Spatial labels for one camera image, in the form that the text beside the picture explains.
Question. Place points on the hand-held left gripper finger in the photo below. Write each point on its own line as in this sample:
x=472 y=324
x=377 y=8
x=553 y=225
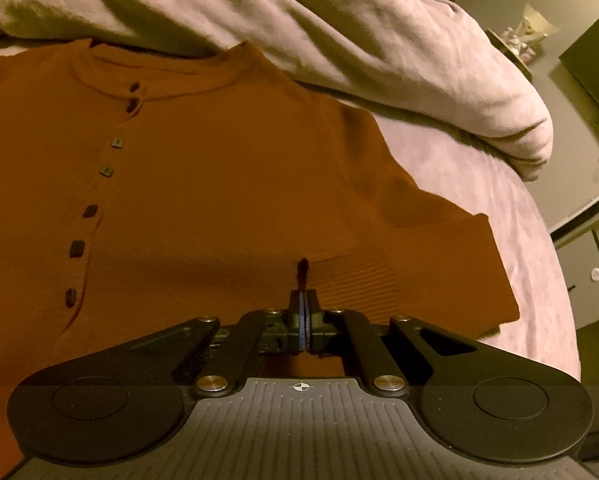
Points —
x=298 y=321
x=309 y=321

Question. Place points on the rust orange buttoned shirt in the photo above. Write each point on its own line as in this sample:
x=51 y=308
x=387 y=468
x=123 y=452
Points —
x=194 y=200

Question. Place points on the dark cabinet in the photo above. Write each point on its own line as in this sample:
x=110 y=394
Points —
x=587 y=280

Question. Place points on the lavender duvet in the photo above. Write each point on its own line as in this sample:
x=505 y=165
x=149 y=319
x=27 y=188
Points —
x=329 y=25

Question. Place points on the dark wooden shelf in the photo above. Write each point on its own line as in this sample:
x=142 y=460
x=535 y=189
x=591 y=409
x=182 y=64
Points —
x=510 y=52

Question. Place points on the white figurine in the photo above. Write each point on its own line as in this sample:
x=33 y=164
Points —
x=535 y=22

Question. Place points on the black wall television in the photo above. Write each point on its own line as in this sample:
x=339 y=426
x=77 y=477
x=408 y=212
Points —
x=595 y=70

